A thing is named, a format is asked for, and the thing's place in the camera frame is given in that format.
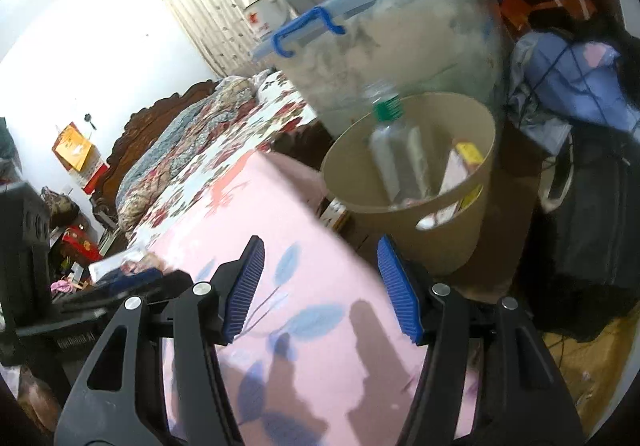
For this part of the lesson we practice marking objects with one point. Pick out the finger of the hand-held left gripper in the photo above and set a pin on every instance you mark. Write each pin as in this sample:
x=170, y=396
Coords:
x=135, y=282

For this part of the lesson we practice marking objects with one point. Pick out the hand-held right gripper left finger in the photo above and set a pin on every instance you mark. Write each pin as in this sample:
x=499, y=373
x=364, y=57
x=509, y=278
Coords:
x=245, y=286

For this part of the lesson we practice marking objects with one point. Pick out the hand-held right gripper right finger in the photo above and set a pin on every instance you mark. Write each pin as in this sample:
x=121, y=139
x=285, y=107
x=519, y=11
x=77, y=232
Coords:
x=400, y=291

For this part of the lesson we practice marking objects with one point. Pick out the white plastic wrapper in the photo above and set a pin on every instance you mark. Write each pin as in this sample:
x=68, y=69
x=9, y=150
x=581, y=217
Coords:
x=117, y=263

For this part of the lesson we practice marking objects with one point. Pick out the beige plastic waste bin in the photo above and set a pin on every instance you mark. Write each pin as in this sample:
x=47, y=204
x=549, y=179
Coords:
x=450, y=246

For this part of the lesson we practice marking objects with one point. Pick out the clear bottle with green cap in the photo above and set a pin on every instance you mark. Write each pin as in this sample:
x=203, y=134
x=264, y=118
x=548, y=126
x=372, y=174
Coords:
x=397, y=161

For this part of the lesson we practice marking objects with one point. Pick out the brown bag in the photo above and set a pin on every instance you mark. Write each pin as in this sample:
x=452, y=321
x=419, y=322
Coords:
x=60, y=206

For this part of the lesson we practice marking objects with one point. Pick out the pink blanket with blue leaves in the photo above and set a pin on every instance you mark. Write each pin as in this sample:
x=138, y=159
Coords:
x=310, y=266

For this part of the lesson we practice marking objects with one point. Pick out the small colourful carton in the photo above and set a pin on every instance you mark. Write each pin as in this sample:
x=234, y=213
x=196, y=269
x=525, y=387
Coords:
x=334, y=215

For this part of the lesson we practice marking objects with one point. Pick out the red box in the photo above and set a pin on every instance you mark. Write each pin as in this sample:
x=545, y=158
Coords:
x=96, y=178

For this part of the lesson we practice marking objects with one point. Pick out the white red-flower bed sheet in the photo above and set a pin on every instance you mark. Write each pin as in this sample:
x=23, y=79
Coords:
x=220, y=161

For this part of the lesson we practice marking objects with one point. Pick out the yellow and white carton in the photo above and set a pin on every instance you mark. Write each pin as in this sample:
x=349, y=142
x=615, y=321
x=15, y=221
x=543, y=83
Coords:
x=462, y=164

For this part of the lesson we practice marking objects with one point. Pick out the floral quilt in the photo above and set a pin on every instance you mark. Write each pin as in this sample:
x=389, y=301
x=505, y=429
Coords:
x=185, y=136

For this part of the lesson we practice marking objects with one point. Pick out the carved wooden headboard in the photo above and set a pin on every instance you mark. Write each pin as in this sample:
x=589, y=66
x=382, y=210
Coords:
x=140, y=121

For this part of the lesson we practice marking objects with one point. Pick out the black cloth bag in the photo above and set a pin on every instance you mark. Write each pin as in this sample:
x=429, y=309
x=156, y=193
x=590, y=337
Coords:
x=590, y=236

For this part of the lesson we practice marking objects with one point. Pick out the clear storage box blue lid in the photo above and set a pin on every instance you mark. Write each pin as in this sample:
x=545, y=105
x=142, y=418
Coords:
x=425, y=41

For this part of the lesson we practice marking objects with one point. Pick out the white enamel mug red print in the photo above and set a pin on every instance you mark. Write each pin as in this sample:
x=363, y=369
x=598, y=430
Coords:
x=267, y=16

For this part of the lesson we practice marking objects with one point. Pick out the pile of lavender clothes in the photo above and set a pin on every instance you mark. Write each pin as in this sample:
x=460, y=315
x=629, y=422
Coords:
x=565, y=76

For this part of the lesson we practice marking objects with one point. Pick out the orange boxes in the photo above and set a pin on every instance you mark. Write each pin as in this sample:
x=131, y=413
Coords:
x=515, y=6

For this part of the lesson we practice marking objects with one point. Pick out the yellow wall calendar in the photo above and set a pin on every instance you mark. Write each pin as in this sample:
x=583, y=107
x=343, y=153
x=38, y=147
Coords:
x=75, y=149

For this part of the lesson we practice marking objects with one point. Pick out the black wall hook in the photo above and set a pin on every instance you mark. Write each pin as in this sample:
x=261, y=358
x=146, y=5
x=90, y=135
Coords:
x=91, y=121

